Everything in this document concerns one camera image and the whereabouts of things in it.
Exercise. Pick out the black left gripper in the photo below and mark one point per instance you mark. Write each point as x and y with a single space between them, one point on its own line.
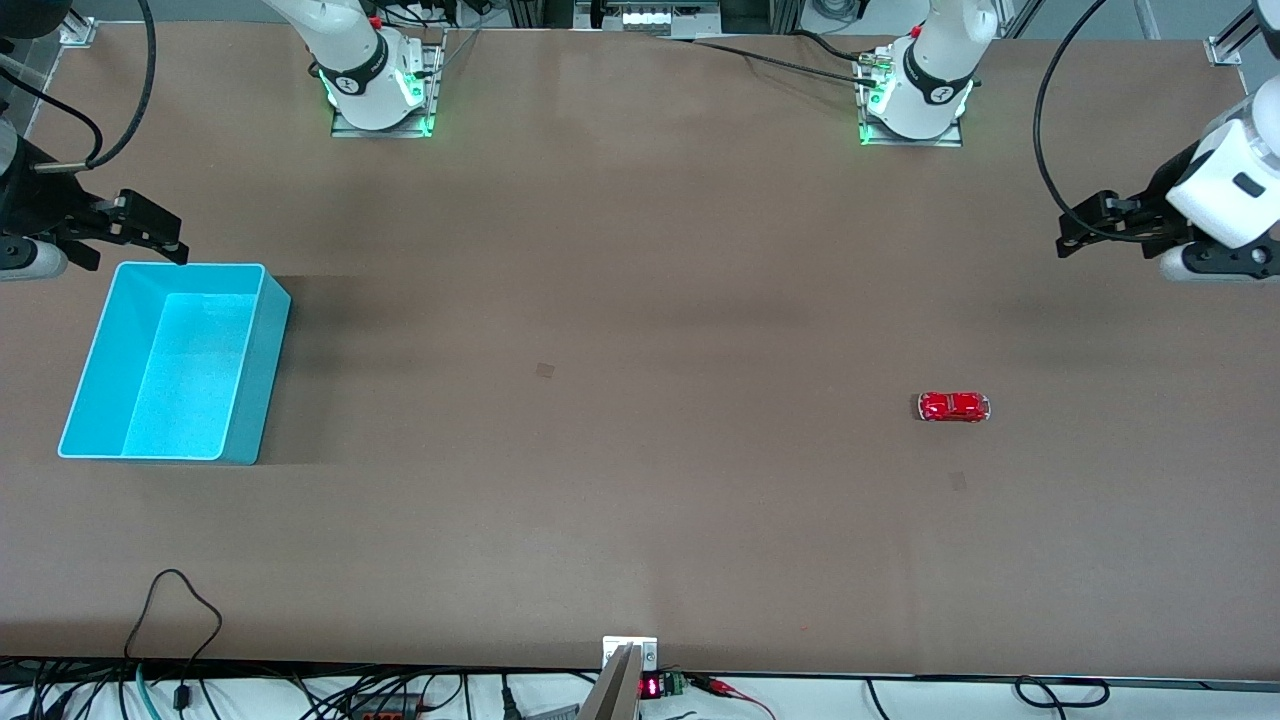
1158 201

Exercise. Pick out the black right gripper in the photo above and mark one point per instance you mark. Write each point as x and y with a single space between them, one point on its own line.
30 203

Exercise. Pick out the red beetle toy car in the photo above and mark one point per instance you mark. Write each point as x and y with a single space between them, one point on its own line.
952 406

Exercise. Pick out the blue plastic box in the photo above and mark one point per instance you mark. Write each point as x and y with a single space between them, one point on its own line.
180 380

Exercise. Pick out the green terminal block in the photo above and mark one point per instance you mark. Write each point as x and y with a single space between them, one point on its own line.
675 684

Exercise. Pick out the red digit display module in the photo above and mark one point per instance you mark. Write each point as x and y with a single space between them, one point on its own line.
651 687

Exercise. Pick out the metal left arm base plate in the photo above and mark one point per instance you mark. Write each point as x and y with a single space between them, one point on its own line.
955 135

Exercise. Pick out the aluminium corner bracket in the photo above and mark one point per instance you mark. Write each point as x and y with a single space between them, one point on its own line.
1232 40
78 30

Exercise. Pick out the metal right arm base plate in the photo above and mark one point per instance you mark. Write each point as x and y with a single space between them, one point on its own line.
436 90

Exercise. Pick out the aluminium frame with white device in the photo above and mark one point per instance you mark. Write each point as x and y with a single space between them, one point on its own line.
660 15

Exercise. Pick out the silver metal bracket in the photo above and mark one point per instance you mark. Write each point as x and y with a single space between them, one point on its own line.
645 648

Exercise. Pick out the grey camera mount bar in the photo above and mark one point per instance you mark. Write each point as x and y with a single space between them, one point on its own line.
612 690

